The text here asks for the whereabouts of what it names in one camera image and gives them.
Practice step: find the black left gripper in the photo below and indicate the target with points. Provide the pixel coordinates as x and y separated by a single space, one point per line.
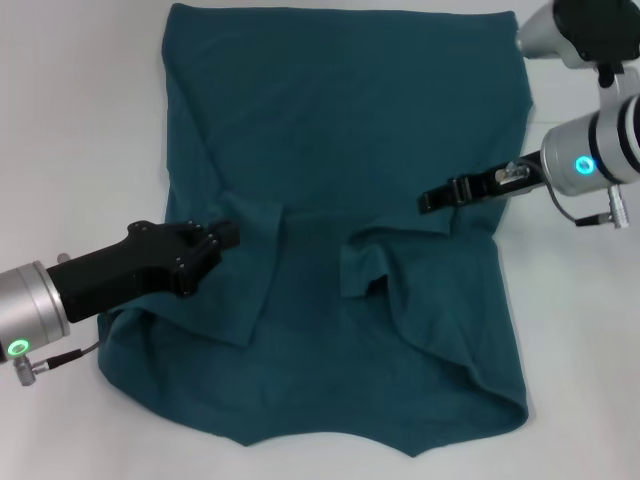
125 270

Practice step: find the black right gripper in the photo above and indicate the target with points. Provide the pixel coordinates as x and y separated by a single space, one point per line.
487 189

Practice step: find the teal blue shirt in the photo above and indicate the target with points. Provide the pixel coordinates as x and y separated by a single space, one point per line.
340 125

